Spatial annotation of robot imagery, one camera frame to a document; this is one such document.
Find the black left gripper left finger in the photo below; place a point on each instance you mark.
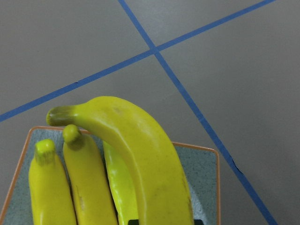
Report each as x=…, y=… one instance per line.
x=133, y=222

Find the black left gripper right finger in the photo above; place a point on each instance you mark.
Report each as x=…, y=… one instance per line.
x=198, y=222

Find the long yellow top banana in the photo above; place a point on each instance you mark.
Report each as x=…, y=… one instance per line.
x=121, y=185

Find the grey square plate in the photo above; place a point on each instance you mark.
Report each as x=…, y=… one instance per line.
x=201, y=166

